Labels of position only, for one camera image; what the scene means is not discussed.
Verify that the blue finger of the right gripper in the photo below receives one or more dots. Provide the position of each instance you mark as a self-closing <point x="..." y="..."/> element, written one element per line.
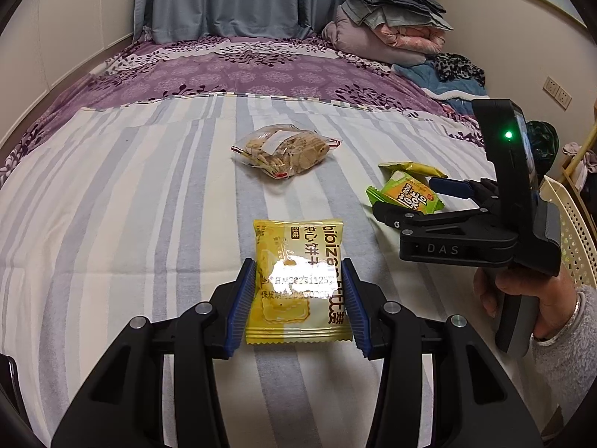
<point x="459" y="223"/>
<point x="478" y="191"/>

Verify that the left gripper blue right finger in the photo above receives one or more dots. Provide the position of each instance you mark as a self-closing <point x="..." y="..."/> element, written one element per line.
<point x="357" y="307"/>

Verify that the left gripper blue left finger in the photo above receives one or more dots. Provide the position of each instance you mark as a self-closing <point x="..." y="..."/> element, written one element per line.
<point x="238" y="307"/>

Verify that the small green snack box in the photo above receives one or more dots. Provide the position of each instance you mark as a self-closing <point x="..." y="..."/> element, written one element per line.
<point x="404" y="190"/>

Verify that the yellow biscuit packet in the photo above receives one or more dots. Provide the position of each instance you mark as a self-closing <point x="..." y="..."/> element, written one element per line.
<point x="299" y="295"/>

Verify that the right forearm grey sleeve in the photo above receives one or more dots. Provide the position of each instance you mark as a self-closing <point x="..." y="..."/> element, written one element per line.
<point x="568" y="360"/>

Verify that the right hand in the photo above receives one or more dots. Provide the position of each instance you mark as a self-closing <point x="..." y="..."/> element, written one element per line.
<point x="557" y="295"/>

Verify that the small olive yellow packet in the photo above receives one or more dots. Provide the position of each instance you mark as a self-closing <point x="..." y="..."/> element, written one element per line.
<point x="417" y="170"/>

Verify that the wooden shelf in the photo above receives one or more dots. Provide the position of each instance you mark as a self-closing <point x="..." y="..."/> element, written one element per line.
<point x="580" y="160"/>

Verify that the cream perforated plastic basket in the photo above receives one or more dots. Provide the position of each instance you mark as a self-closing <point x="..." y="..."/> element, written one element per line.
<point x="578" y="248"/>

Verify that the black bag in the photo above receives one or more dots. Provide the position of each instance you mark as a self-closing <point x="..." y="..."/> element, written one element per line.
<point x="545" y="145"/>

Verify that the blue and leopard clothes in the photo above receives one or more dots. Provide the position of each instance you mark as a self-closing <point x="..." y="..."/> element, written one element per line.
<point x="451" y="79"/>

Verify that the clear bag of crackers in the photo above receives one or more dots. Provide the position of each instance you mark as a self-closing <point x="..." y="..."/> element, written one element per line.
<point x="282" y="151"/>

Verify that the blue striped blanket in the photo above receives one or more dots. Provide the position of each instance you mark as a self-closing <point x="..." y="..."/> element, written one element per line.
<point x="143" y="210"/>

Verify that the purple floral bedsheet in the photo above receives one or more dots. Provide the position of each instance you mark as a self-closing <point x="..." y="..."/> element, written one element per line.
<point x="312" y="69"/>

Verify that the stack of folded quilts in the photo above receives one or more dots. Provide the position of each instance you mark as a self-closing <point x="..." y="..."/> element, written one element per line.
<point x="402" y="32"/>

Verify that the wall power socket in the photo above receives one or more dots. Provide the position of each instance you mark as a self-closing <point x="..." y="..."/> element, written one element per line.
<point x="557" y="93"/>

